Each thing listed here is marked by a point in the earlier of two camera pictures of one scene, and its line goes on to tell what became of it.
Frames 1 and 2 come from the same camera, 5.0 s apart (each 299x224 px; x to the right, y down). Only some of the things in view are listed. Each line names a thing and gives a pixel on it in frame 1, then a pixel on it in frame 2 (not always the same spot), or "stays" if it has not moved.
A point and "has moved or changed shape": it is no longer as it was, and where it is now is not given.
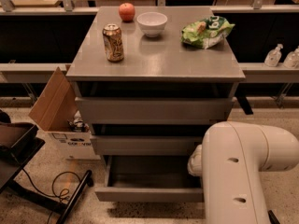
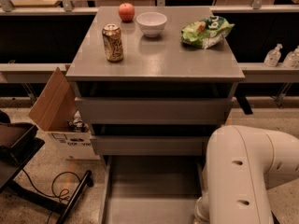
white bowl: (151, 22) stays
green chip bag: (206, 33) stays
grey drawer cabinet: (140, 91) stays
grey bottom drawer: (154, 178) has moved or changed shape
